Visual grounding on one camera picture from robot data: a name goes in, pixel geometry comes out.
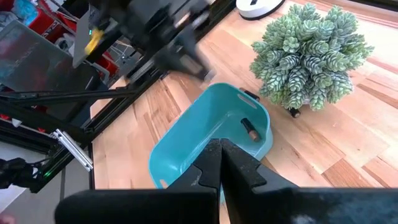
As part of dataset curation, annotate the silver aluminium bracket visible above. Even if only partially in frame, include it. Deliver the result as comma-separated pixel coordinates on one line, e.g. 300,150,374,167
51,129,94,172

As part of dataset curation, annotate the small yellow clip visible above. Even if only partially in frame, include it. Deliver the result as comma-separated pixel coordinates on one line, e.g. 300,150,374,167
85,29,105,54

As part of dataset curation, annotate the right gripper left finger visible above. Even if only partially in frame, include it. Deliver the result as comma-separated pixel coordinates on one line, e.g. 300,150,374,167
55,139,222,224

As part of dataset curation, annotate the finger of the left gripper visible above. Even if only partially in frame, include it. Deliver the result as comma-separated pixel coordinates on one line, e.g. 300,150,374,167
155,30,215,81

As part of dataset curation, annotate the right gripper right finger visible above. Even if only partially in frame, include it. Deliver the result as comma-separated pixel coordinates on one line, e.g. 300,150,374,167
221,139,398,224

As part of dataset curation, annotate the white desk lamp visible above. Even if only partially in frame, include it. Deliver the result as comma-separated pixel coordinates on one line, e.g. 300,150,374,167
235,0,285,21

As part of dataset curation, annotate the grey side table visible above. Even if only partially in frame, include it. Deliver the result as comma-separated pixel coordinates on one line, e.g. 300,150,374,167
0,20,100,91

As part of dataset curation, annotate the potted green succulent plant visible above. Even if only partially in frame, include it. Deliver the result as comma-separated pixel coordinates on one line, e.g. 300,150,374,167
249,2,375,112

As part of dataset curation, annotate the teal green plastic bin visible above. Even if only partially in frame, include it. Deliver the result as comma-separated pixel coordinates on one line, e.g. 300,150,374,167
148,82,274,190

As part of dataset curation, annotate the black aluminium rig frame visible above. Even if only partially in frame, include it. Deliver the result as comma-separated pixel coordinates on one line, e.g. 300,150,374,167
0,0,237,194

